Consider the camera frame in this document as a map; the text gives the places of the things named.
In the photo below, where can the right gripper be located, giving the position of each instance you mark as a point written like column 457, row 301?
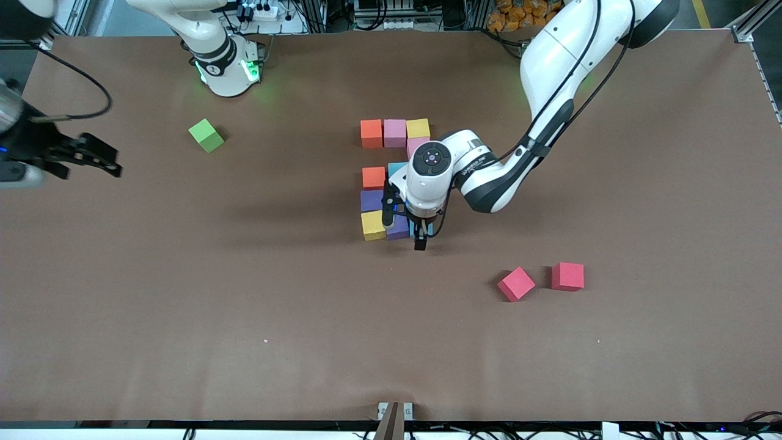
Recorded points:
column 30, row 144

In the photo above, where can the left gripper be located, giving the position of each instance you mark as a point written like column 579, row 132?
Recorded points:
column 420, row 232

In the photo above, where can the light blue foam cube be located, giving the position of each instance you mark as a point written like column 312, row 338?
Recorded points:
column 431, row 227

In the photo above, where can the purple foam cube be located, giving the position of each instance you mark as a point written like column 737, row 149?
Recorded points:
column 400, row 231
column 371, row 200

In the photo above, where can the yellow foam cube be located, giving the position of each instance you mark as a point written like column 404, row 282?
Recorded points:
column 418, row 128
column 372, row 225

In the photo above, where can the teal foam cube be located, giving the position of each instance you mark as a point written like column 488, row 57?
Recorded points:
column 396, row 167

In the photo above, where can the orange foam cube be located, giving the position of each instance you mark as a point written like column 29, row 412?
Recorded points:
column 374, row 177
column 371, row 134

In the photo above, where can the pink foam cube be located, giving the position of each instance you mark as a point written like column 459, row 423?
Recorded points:
column 416, row 144
column 395, row 133

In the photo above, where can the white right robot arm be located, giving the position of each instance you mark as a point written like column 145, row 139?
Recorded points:
column 214, row 36

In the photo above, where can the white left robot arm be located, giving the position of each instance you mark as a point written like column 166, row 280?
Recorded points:
column 568, row 49

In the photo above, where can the red foam cube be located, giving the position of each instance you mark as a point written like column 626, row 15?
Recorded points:
column 516, row 284
column 568, row 276

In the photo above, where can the green foam cube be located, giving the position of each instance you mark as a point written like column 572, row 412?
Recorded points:
column 206, row 135

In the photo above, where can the white power strip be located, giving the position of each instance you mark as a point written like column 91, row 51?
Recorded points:
column 264, row 11
column 398, row 24

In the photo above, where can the pile of orange packets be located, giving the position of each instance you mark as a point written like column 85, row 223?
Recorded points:
column 507, row 18

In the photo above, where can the aluminium frame profile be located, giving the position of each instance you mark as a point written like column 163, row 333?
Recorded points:
column 754, row 21
column 73, row 15

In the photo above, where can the metal bracket with brown post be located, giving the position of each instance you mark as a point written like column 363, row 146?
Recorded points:
column 395, row 418

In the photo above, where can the aluminium table edge rail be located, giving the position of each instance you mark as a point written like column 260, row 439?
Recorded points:
column 767, row 79

